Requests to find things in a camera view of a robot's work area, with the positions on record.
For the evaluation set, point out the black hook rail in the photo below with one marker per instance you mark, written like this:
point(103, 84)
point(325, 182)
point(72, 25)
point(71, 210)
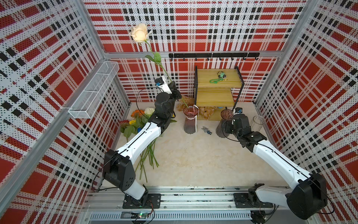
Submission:
point(243, 55)

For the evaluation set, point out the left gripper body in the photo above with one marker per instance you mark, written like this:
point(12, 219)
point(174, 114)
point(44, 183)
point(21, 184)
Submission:
point(175, 95)

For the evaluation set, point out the cream rose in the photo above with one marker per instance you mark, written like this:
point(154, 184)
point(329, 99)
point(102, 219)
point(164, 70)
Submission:
point(140, 34)

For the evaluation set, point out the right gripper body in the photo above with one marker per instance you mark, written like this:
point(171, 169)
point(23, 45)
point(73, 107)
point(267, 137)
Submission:
point(230, 128)

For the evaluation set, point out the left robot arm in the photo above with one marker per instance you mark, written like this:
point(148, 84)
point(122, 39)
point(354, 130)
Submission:
point(118, 165)

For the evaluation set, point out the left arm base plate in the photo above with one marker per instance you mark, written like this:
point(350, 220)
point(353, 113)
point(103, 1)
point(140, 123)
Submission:
point(148, 201)

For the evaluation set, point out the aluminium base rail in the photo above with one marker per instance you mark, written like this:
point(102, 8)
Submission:
point(185, 205)

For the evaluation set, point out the pink glass vase with ribbon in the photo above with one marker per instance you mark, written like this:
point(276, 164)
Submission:
point(191, 113)

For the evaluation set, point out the brown teddy bear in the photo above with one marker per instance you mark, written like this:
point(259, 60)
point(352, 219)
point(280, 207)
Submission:
point(206, 112)

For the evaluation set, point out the circuit board on rail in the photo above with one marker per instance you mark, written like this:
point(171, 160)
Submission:
point(140, 215)

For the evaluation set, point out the green toy with lanyard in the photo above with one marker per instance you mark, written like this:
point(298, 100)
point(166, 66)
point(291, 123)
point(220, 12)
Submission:
point(221, 77)

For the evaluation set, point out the wooden shelf black frame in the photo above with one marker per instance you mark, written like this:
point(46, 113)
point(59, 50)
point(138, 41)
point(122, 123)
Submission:
point(224, 95)

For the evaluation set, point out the dark pink ribbed vase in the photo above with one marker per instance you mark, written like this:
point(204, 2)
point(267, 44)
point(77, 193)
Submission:
point(226, 114)

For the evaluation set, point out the pale green rose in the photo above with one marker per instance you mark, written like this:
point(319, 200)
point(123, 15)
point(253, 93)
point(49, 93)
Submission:
point(149, 111)

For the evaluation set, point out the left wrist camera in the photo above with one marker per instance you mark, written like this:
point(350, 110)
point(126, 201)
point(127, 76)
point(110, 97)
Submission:
point(162, 83)

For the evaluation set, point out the clear glass vase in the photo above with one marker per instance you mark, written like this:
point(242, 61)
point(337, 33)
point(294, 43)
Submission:
point(257, 123)

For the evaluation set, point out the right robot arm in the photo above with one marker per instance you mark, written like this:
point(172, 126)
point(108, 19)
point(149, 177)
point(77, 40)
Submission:
point(306, 194)

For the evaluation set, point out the white wire wall basket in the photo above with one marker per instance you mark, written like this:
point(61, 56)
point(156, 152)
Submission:
point(90, 98)

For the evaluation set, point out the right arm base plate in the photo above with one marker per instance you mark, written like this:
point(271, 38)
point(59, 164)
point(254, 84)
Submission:
point(242, 200)

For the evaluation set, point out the small grey toy figure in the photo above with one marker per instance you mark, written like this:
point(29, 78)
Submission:
point(206, 130)

